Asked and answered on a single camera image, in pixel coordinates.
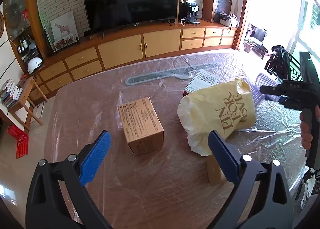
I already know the yellow paper bag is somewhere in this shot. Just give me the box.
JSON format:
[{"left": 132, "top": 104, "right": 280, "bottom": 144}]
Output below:
[{"left": 177, "top": 79, "right": 256, "bottom": 156}]

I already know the orange labelled round tub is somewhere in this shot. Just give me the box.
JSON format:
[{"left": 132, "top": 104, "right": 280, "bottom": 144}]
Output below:
[{"left": 206, "top": 155, "right": 227, "bottom": 186}]

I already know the person's right hand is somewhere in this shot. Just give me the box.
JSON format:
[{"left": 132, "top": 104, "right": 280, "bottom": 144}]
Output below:
[{"left": 300, "top": 105, "right": 320, "bottom": 150}]

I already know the black stroller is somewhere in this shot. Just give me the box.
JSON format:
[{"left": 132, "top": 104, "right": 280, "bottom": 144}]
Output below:
[{"left": 264, "top": 45, "right": 291, "bottom": 80}]

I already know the red plastic crate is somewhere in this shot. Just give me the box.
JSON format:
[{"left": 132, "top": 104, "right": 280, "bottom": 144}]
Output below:
[{"left": 7, "top": 124, "right": 29, "bottom": 159}]

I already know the white blue carton box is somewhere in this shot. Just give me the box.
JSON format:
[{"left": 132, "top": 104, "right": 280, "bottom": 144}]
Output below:
[{"left": 183, "top": 69, "right": 220, "bottom": 97}]

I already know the grey long shoehorn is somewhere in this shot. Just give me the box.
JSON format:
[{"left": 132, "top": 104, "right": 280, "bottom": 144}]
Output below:
[{"left": 125, "top": 63, "right": 220, "bottom": 86}]

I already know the brown cardboard box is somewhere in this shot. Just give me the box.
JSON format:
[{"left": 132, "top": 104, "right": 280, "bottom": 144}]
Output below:
[{"left": 118, "top": 97, "right": 164, "bottom": 156}]

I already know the stack of books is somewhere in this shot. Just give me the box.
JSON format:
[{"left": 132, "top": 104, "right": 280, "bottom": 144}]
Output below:
[{"left": 1, "top": 79, "right": 23, "bottom": 108}]

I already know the small wooden side table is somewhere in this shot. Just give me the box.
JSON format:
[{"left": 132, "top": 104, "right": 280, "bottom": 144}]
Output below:
[{"left": 8, "top": 76, "right": 48, "bottom": 131}]

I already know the black coffee machine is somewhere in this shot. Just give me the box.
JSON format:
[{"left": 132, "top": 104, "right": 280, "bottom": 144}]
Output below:
[{"left": 178, "top": 2, "right": 200, "bottom": 26}]

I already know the wooden tv cabinet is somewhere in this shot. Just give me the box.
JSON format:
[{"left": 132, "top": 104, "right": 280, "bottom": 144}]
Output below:
[{"left": 31, "top": 21, "right": 237, "bottom": 98}]

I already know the white helmet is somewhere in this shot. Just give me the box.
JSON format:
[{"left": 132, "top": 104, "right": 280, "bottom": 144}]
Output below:
[{"left": 27, "top": 57, "right": 43, "bottom": 74}]

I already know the black flat screen television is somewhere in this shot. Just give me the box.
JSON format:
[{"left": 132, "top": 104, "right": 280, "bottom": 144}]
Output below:
[{"left": 84, "top": 0, "right": 178, "bottom": 34}]

